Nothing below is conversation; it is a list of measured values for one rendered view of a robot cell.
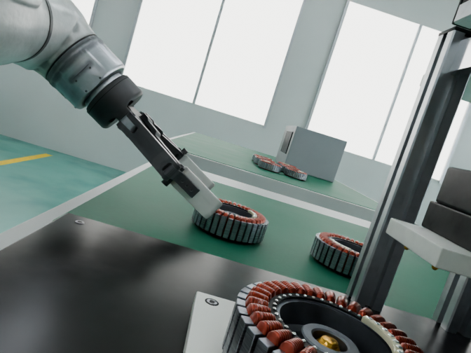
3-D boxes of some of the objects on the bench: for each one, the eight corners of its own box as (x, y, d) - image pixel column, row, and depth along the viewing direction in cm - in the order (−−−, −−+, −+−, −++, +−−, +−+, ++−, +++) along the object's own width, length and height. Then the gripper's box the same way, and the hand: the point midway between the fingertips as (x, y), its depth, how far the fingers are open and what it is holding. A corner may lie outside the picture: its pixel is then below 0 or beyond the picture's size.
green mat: (52, 221, 43) (52, 220, 43) (155, 164, 104) (155, 163, 104) (814, 443, 48) (815, 442, 48) (489, 265, 109) (489, 265, 109)
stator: (191, 232, 54) (199, 206, 53) (190, 211, 65) (196, 190, 64) (268, 253, 56) (277, 227, 55) (254, 229, 67) (261, 208, 66)
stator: (235, 452, 16) (264, 369, 15) (210, 311, 27) (226, 260, 26) (469, 486, 18) (500, 414, 18) (358, 342, 29) (376, 296, 29)
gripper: (102, 109, 67) (191, 199, 72) (55, 109, 43) (195, 245, 47) (134, 78, 67) (221, 170, 71) (106, 61, 43) (241, 202, 47)
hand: (205, 195), depth 59 cm, fingers open, 13 cm apart
